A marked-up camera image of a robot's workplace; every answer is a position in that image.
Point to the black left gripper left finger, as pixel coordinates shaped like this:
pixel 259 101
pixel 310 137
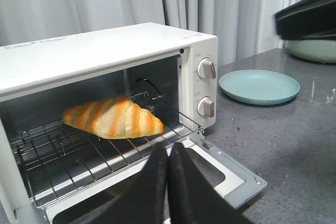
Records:
pixel 143 200

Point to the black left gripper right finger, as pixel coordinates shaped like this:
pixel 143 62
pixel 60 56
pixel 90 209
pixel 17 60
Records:
pixel 191 197

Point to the glass oven door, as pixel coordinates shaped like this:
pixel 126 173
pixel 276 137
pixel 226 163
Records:
pixel 105 182

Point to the striped croissant bread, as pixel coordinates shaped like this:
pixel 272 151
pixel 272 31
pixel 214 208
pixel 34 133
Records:
pixel 113 118

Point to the lower white oven knob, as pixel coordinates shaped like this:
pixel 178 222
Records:
pixel 205 107

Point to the white oven knob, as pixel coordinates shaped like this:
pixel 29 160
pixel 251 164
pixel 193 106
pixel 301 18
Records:
pixel 206 69
pixel 205 107

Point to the white Toshiba toaster oven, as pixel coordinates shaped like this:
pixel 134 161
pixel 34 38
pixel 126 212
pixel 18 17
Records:
pixel 40 79

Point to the upper white oven knob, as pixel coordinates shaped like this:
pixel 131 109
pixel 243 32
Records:
pixel 206 69

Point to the light green plate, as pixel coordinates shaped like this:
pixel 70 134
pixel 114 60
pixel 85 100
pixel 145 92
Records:
pixel 259 87

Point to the grey curtain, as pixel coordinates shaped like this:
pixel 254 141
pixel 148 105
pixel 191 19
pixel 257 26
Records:
pixel 243 27

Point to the light green bowl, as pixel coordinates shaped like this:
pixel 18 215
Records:
pixel 322 51

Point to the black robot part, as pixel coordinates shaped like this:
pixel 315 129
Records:
pixel 307 20

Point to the wire oven rack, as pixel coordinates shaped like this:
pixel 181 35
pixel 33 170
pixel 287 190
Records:
pixel 57 160

